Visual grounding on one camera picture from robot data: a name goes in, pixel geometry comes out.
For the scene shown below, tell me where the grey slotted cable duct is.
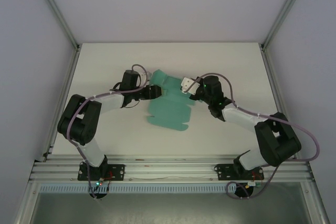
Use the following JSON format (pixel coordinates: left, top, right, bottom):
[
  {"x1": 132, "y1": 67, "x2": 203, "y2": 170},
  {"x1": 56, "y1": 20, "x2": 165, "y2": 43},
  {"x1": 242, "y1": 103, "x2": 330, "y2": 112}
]
[{"x1": 38, "y1": 184, "x2": 237, "y2": 194}]

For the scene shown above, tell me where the aluminium frame post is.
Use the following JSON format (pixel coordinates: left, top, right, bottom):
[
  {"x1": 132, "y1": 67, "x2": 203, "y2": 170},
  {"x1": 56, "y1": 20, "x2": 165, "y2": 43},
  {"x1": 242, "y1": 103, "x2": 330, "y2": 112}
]
[
  {"x1": 261, "y1": 0, "x2": 313, "y2": 49},
  {"x1": 31, "y1": 0, "x2": 80, "y2": 50}
]

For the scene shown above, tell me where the aluminium table side rail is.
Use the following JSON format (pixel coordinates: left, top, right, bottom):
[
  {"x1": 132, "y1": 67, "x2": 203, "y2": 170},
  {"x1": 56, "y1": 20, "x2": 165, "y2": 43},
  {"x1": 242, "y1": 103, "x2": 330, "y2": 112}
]
[
  {"x1": 41, "y1": 45, "x2": 81, "y2": 162},
  {"x1": 260, "y1": 45, "x2": 302, "y2": 162}
]

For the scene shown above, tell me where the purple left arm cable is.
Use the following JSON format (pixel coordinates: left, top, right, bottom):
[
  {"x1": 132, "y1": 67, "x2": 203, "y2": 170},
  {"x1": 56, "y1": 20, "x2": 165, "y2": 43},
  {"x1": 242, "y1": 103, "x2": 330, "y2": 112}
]
[{"x1": 67, "y1": 63, "x2": 148, "y2": 201}]

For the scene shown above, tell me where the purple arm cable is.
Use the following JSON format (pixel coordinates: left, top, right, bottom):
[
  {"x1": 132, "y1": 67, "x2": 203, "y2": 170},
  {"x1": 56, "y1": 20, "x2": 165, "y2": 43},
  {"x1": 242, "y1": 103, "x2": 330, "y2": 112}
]
[
  {"x1": 183, "y1": 73, "x2": 321, "y2": 200},
  {"x1": 67, "y1": 63, "x2": 148, "y2": 201}
]

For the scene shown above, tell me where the grey metal sheet panel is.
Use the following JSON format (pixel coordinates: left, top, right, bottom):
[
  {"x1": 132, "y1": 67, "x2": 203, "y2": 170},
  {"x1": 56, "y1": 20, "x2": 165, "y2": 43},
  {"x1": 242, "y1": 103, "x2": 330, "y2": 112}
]
[{"x1": 30, "y1": 191, "x2": 312, "y2": 224}]

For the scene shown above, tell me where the black round cable grommet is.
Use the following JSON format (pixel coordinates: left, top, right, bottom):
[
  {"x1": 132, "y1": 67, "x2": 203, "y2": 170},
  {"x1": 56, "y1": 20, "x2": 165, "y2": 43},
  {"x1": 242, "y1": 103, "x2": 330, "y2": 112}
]
[{"x1": 234, "y1": 183, "x2": 254, "y2": 200}]

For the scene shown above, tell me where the aluminium mounting rail beam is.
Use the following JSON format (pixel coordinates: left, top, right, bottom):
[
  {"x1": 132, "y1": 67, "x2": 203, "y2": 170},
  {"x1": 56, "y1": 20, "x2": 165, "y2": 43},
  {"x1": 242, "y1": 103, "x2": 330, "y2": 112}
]
[{"x1": 30, "y1": 155, "x2": 315, "y2": 183}]

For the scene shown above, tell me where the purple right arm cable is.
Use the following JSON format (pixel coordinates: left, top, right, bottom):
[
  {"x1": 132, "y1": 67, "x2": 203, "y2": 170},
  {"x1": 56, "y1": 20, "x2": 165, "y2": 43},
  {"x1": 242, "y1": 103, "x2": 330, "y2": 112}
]
[{"x1": 183, "y1": 73, "x2": 321, "y2": 200}]

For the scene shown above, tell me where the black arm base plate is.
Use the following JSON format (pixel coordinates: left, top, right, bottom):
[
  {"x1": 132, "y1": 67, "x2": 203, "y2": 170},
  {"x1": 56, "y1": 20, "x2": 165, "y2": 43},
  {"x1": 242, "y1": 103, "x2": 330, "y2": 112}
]
[
  {"x1": 214, "y1": 163, "x2": 264, "y2": 182},
  {"x1": 77, "y1": 163, "x2": 125, "y2": 181}
]

